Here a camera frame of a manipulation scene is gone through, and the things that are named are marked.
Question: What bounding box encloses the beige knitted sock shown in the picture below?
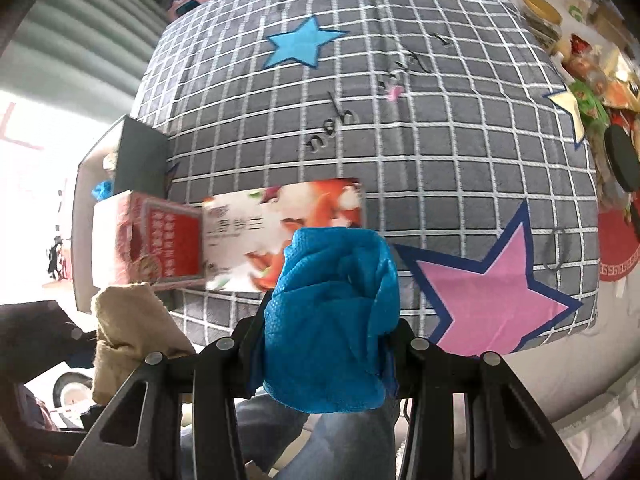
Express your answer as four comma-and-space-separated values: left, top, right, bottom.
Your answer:
91, 283, 195, 405

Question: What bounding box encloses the blue mesh cloth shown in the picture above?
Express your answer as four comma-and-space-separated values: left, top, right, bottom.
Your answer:
262, 228, 400, 414

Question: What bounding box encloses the white storage box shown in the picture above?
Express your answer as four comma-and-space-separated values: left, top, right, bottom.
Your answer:
70, 115, 168, 313

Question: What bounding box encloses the red orange cardboard box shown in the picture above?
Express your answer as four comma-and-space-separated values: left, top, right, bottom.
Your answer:
91, 191, 205, 290

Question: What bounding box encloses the light blue fluffy cloth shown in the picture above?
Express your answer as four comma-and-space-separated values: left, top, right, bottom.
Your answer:
91, 180, 114, 202

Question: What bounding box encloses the grey green curtain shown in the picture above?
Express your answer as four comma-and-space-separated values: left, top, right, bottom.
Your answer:
1, 0, 167, 122

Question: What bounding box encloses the grey checked star tablecloth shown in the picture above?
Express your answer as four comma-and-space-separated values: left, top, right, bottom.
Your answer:
132, 0, 600, 344

